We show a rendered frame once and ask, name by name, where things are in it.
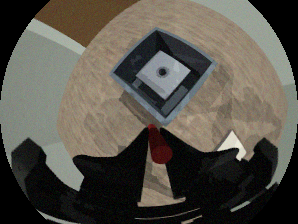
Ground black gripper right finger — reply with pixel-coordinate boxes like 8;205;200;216
160;128;239;200

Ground dark red peg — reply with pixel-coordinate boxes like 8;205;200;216
148;124;173;164

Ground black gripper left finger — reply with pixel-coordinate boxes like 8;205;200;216
72;128;149;202

